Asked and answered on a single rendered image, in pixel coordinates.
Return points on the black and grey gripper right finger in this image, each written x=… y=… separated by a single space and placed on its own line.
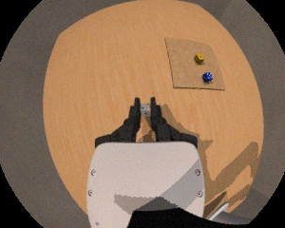
x=166 y=132

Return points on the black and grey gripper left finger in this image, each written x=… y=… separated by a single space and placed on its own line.
x=125 y=132

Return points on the blue die with white pips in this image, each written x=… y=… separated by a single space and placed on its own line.
x=207 y=77

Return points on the yellow die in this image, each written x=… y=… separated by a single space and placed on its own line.
x=199 y=58

